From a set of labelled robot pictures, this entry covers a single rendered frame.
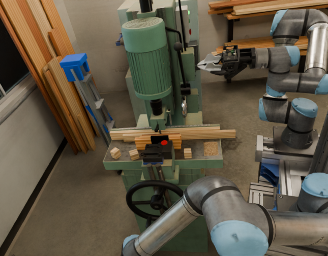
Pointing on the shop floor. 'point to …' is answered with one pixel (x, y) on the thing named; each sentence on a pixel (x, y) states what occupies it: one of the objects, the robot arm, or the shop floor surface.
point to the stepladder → (72, 61)
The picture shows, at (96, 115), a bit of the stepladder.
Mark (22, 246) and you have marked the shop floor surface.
